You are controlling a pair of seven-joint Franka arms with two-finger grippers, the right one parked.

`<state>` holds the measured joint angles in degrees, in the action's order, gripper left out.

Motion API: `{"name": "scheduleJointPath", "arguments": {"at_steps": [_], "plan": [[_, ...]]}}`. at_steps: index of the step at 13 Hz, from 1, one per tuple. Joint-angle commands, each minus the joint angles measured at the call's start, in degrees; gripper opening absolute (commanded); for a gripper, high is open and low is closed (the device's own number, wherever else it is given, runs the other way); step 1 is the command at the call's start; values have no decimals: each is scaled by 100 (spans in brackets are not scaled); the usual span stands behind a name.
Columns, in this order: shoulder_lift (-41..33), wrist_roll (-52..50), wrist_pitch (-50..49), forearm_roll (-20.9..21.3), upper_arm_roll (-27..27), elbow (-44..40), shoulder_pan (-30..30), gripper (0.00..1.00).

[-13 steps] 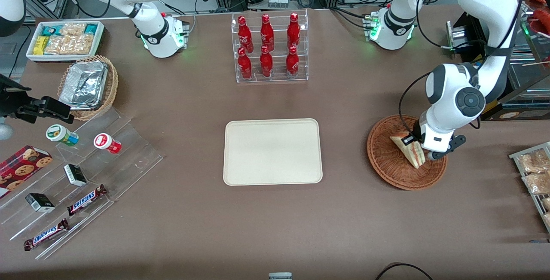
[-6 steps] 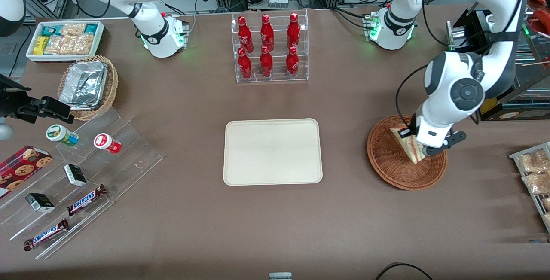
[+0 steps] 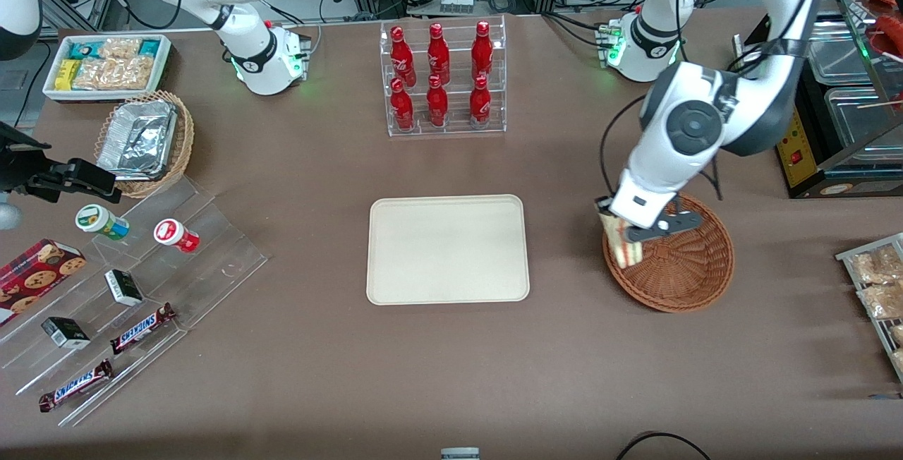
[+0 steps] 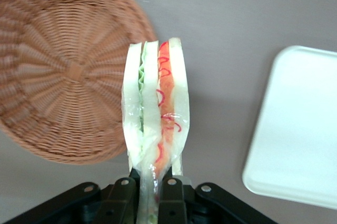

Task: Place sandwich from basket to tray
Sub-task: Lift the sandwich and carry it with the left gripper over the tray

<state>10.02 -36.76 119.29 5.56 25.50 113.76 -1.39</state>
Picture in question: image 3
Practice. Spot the triangular sandwich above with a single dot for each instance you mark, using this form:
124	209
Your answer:
624	252

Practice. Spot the cream rectangular serving tray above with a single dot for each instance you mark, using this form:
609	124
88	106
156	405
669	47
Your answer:
444	248

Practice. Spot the aluminium foil tray stack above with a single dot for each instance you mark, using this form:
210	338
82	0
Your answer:
137	139

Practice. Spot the steel food pan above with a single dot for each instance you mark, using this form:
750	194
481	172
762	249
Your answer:
868	125
843	58

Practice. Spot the small grey device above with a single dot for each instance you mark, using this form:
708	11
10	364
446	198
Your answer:
460	454

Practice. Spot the light wicker basket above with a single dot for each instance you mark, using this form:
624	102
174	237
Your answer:
182	142

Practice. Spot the white power strip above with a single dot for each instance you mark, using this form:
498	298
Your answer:
456	3

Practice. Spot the white base connector box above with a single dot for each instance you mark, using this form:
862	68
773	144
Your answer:
608	37

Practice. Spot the clear bagged pastry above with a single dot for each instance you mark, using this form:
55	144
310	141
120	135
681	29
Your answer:
882	301
878	266
897	334

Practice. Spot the clear rice cracker bag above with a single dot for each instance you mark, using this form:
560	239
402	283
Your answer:
120	48
113	73

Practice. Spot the brown wicker basket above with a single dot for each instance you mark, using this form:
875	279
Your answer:
684	269

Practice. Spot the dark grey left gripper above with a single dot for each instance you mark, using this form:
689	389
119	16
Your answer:
600	200

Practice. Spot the tray of packaged snacks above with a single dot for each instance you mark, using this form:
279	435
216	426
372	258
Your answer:
844	256

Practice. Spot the teal snack packet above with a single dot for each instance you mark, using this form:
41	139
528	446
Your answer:
149	47
83	49

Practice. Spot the red lidded small jar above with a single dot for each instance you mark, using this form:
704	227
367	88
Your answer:
175	235

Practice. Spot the yellow snack packet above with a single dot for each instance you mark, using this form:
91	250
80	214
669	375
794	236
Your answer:
66	75

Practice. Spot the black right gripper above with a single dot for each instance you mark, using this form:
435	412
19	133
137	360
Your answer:
20	167

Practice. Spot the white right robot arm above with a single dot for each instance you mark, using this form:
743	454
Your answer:
250	58

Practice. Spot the white plastic snack bin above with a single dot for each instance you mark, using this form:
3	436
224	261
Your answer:
106	96

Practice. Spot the black yellow food warmer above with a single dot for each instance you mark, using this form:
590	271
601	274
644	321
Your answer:
868	178

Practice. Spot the small black carton box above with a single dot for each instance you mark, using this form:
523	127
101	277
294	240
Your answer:
124	288
65	333

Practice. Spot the Snickers chocolate bar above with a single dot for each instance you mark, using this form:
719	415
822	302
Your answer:
141	329
76	385

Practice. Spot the clear acrylic bottle rack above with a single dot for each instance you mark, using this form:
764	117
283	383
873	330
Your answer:
460	104

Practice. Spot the red tartan cookie box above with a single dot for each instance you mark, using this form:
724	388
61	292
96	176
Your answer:
35	276

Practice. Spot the clear acrylic stepped shelf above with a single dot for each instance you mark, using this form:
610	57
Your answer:
204	262

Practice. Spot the red cola bottle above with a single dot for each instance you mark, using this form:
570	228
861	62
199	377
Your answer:
482	52
437	104
402	107
480	104
402	58
438	56

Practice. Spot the green blue sunflower jar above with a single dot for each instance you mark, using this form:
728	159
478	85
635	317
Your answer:
99	221

